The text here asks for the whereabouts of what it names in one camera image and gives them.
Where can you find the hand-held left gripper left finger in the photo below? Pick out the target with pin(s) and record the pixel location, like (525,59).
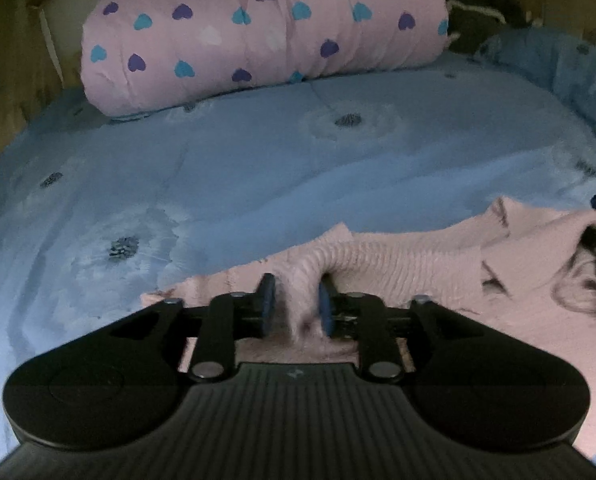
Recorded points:
(267,302)

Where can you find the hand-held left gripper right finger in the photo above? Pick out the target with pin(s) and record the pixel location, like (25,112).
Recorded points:
(326,312)

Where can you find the pink knitted cardigan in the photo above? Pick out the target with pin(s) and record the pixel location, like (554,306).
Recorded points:
(478,280)

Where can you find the blue floral pillow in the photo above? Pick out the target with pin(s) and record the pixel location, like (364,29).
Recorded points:
(558,75)

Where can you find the blue floral bedsheet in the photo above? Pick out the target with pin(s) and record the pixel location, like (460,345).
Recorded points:
(258,160)

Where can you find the pink heart-print rolled quilt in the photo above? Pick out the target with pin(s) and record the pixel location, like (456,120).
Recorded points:
(258,35)

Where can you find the wooden bed headboard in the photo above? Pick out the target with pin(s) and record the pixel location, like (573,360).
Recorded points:
(52,20)

